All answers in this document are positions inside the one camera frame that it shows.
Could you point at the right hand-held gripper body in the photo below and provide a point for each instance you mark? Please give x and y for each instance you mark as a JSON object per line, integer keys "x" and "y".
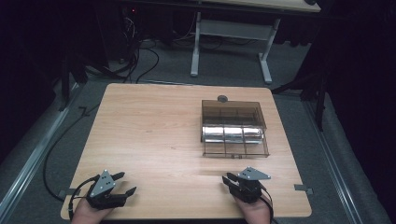
{"x": 249, "y": 189}

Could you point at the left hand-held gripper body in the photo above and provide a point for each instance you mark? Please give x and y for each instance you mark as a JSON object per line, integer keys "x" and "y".
{"x": 102, "y": 186}

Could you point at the person's right hand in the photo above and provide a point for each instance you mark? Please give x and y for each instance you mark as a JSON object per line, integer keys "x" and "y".
{"x": 257, "y": 213}

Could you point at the person's left hand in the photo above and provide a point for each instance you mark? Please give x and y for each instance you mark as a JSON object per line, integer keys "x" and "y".
{"x": 88, "y": 214}

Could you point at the shiny silver can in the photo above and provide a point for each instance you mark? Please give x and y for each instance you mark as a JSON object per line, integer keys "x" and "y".
{"x": 213, "y": 133}
{"x": 233, "y": 133}
{"x": 252, "y": 133}

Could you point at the clear brown plastic box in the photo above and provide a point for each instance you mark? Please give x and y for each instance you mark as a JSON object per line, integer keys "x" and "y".
{"x": 233, "y": 112}

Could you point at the grey round table grommet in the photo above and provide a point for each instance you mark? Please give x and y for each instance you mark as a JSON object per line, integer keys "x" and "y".
{"x": 222, "y": 99}

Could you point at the black metal stand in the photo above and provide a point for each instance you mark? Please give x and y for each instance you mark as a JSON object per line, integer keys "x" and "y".
{"x": 67, "y": 84}
{"x": 317, "y": 93}

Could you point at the white-legged desk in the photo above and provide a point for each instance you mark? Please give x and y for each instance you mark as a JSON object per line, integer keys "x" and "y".
{"x": 233, "y": 29}

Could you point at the dark computer tower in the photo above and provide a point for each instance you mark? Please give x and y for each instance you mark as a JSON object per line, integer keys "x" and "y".
{"x": 130, "y": 28}

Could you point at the grey metal table bracket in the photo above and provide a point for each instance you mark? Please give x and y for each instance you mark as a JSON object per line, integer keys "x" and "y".
{"x": 64, "y": 193}
{"x": 303, "y": 188}

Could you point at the metal floor rail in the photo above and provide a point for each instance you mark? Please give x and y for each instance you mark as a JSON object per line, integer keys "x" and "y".
{"x": 333, "y": 161}
{"x": 28, "y": 161}

